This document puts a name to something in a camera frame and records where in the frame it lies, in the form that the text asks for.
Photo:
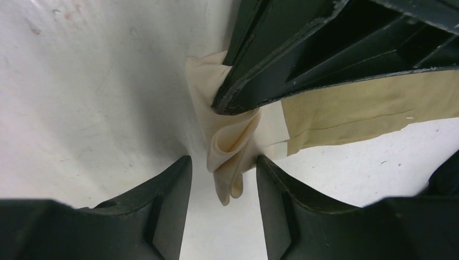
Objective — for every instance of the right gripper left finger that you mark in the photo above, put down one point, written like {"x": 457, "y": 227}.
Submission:
{"x": 146, "y": 222}

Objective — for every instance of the olive and cream underwear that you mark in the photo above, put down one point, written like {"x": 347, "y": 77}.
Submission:
{"x": 322, "y": 117}

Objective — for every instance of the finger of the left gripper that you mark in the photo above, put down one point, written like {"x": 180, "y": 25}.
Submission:
{"x": 444, "y": 180}
{"x": 283, "y": 48}

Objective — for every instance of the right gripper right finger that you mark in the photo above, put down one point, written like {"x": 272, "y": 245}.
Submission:
{"x": 300, "y": 222}

